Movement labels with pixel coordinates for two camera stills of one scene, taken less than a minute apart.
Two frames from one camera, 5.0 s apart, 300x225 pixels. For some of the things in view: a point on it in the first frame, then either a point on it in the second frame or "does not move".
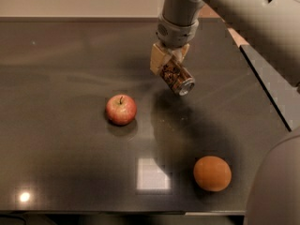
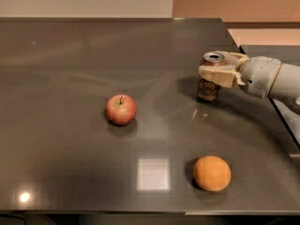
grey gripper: x=176 y=34 -> x=259 y=74
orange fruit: x=212 y=173 does not move
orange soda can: x=175 y=76 -> x=207 y=90
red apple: x=121 y=109 does not move
